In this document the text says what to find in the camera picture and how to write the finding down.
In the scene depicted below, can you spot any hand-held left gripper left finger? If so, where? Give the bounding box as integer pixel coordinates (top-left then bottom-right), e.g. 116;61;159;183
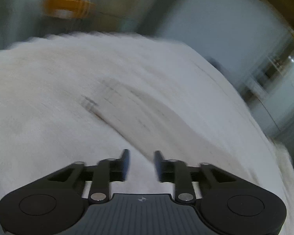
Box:
37;149;131;202

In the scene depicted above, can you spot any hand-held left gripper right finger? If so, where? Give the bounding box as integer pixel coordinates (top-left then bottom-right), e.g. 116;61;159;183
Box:
154;151;248;203

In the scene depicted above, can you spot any white fluffy blanket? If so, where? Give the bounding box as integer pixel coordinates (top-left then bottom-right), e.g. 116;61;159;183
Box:
0;31;294;235

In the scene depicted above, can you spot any white wardrobe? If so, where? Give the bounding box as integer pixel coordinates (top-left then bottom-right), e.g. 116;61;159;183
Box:
244;46;294;137

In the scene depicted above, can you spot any yellow box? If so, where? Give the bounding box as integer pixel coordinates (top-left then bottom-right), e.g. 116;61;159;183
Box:
40;0;96;20

